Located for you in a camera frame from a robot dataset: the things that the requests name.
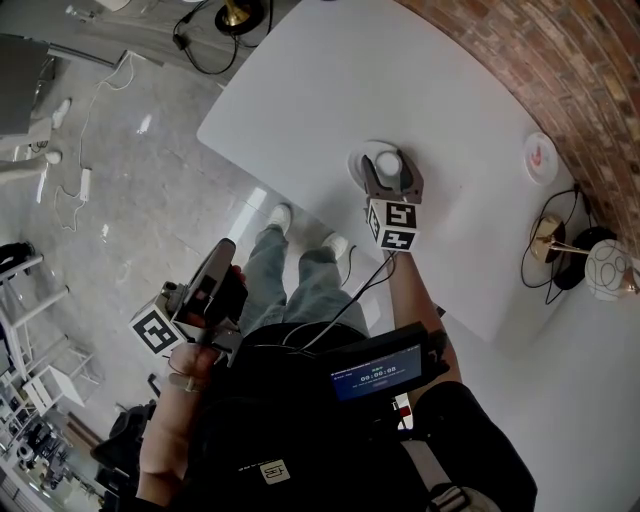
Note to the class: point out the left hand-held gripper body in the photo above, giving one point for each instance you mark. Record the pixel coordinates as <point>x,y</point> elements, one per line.
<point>200,312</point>

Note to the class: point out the white plate with red mark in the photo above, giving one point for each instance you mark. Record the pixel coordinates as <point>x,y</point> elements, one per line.
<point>540,159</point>

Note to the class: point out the person's right white shoe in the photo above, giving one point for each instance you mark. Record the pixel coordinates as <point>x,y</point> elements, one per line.
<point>336,244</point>

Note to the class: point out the grey cabinet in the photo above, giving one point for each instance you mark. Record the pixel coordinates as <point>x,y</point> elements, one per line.
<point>20,85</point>

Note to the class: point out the person's left forearm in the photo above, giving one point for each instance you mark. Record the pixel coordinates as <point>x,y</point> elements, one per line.
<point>170,430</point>

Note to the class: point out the white cup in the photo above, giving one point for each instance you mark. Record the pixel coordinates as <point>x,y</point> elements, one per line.
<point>390,163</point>

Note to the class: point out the person's black top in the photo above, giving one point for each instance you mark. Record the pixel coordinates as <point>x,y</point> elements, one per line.
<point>300,450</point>

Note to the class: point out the white power strip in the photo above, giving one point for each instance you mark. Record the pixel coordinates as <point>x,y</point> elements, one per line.
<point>85,185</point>

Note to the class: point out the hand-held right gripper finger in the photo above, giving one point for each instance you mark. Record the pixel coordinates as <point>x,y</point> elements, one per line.
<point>413,180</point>
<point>371,177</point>

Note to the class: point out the brass table lamp patterned shade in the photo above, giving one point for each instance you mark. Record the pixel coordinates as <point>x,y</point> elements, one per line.
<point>607,270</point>

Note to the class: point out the black round lamp base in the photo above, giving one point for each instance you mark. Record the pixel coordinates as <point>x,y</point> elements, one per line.
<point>570,277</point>

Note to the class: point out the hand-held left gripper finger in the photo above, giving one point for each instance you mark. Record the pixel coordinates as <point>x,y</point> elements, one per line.
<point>216,265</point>

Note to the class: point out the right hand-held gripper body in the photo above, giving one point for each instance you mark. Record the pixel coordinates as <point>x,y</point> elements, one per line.
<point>395,220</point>

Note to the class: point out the black bag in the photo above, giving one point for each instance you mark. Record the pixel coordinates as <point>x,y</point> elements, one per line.
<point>125,435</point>

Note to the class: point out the beige wristband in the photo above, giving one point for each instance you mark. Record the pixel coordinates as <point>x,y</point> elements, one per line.
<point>186,382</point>

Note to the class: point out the white dish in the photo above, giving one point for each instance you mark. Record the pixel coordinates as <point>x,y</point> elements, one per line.
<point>356,169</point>

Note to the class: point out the person's white shoe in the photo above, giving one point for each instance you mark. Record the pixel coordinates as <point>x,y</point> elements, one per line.
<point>281,216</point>
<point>336,244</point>
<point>53,157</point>
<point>62,112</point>

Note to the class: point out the person's right forearm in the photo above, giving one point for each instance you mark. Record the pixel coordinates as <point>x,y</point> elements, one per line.
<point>412,300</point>

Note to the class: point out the grey metal bar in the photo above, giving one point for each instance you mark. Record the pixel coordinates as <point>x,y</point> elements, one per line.
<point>85,54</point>

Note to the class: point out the black and brass lamp base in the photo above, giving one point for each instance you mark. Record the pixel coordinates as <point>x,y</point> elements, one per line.
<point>235,15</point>

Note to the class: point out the person's left white shoe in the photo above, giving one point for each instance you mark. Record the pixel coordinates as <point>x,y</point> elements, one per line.
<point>281,216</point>

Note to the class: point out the person's blue jeans legs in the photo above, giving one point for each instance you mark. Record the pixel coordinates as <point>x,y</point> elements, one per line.
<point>310,295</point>

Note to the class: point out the black chest-mounted screen device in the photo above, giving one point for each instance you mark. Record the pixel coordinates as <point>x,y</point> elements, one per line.
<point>377,367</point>

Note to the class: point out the white metal rack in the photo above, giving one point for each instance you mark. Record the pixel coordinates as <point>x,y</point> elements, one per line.
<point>45,380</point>

